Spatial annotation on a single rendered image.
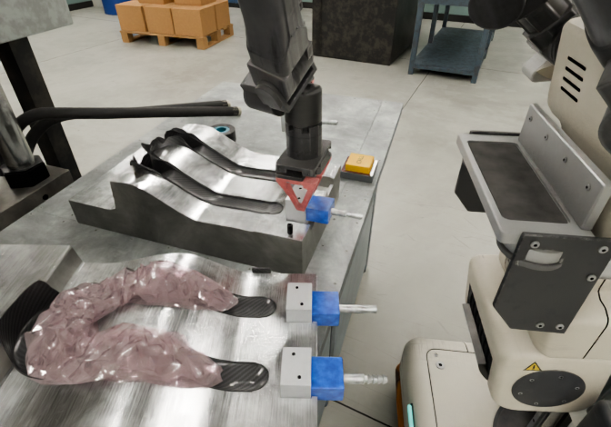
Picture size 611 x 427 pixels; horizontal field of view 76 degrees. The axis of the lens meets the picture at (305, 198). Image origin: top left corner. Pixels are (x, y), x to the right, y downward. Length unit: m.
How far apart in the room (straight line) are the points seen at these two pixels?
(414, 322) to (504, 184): 1.20
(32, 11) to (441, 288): 1.73
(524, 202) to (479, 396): 0.80
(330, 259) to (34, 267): 0.47
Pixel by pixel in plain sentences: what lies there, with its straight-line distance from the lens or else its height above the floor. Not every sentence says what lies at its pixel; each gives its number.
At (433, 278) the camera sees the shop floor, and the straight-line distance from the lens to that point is 1.90.
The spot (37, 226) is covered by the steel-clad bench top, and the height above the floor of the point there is 0.80.
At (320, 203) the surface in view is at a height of 0.92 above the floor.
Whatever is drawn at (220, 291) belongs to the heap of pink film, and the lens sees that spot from 0.60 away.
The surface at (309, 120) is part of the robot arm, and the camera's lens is 0.59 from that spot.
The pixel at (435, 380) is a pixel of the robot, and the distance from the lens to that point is 1.25.
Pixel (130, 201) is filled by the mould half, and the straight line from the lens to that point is 0.80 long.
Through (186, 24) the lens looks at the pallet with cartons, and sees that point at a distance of 5.36.
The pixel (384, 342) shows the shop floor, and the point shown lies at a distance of 1.63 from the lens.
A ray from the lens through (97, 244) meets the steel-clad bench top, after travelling 0.88.
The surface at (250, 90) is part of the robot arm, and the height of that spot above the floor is 1.11.
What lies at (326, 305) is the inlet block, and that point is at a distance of 0.59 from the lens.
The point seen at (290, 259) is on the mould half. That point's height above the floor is 0.84.
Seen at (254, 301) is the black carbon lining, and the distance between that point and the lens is 0.62.
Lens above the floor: 1.32
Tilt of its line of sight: 36 degrees down
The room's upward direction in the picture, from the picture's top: straight up
